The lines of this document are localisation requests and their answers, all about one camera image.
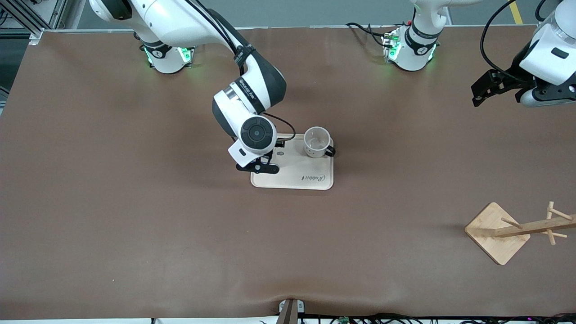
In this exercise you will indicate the cream rabbit print tray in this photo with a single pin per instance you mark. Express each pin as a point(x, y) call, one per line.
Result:
point(297, 173)

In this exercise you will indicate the grey table edge bracket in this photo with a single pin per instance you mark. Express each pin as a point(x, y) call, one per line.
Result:
point(290, 312)

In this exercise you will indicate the brown table cover mat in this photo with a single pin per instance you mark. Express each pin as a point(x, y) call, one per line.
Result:
point(202, 247)

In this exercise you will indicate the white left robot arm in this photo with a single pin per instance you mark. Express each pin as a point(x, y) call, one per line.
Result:
point(418, 40)

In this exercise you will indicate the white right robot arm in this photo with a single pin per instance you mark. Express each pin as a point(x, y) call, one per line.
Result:
point(180, 22)

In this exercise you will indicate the white smiley face mug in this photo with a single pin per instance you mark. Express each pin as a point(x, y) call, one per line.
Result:
point(317, 141)

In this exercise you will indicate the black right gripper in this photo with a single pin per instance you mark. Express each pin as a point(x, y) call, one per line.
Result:
point(280, 144)

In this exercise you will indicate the aluminium frame profile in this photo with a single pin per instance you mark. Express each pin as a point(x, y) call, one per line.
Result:
point(27, 20)

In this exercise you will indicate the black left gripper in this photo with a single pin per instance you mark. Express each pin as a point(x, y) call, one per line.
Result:
point(514, 77)

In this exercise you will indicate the small green connector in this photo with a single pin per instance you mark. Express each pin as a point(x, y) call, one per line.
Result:
point(344, 320)

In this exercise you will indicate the wooden mug tree stand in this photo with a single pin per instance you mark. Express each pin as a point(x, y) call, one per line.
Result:
point(492, 234)

